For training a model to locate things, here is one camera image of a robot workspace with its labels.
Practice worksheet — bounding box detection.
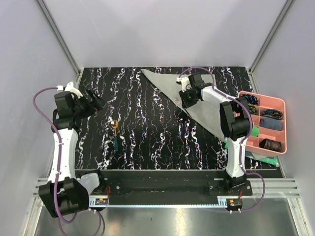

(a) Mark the pink divided tray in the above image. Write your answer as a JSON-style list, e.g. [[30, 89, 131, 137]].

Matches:
[[238, 91, 287, 157]]

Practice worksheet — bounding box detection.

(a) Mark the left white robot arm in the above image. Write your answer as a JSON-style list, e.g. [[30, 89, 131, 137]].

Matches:
[[38, 83, 106, 218]]

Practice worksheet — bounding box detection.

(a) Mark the grey-blue folded napkin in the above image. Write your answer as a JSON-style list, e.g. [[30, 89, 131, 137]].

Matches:
[[259, 118, 283, 131]]

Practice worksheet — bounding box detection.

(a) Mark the purple cable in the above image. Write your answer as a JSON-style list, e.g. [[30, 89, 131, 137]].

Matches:
[[33, 86, 105, 234], [177, 66, 266, 213]]

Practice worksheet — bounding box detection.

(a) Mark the gold spoon green handle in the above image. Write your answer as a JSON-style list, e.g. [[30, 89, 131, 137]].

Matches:
[[111, 120, 119, 151]]

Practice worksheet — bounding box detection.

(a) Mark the yellow patterned napkin roll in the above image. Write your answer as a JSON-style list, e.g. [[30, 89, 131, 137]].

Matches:
[[249, 104, 258, 115]]

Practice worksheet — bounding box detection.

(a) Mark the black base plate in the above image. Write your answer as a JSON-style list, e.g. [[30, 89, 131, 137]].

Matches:
[[92, 170, 252, 208]]

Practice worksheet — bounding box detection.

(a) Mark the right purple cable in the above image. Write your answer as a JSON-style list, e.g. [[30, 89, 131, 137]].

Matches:
[[177, 66, 266, 213]]

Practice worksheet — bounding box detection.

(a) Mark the green napkin roll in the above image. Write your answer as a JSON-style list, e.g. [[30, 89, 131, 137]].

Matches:
[[251, 125, 260, 137]]

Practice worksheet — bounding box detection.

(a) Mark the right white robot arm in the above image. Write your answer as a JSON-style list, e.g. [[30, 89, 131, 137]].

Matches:
[[176, 74, 253, 195]]

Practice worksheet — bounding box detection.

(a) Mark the blue patterned napkin roll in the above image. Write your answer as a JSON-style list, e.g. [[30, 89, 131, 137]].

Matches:
[[244, 94, 258, 105]]

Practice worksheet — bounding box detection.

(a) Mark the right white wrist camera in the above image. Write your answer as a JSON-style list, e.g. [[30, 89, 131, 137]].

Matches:
[[176, 77, 190, 92]]

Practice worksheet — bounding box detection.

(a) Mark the grey cloth napkin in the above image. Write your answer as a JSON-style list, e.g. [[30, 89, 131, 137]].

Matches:
[[140, 68, 226, 143]]

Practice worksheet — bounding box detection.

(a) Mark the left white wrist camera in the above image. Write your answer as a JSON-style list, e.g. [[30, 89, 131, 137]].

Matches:
[[57, 82, 83, 98]]

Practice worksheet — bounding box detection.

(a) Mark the dark brown napkin roll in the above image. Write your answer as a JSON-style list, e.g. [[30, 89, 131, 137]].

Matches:
[[259, 139, 282, 151]]

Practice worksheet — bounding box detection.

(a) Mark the stack of coloured cloths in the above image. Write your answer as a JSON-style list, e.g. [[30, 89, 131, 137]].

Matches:
[[224, 140, 279, 165]]

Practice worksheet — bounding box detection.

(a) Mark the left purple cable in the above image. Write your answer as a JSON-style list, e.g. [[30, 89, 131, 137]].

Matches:
[[33, 86, 105, 234]]

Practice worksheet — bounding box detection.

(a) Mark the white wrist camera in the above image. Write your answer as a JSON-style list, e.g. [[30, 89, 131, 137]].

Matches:
[[57, 82, 83, 98], [176, 77, 190, 92]]

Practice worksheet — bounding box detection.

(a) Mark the blue-orange patterned napkin roll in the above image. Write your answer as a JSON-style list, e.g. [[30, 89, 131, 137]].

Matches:
[[262, 109, 284, 120]]

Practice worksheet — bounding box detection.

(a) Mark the black marble pattern mat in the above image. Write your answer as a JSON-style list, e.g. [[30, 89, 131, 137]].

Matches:
[[74, 67, 227, 170]]

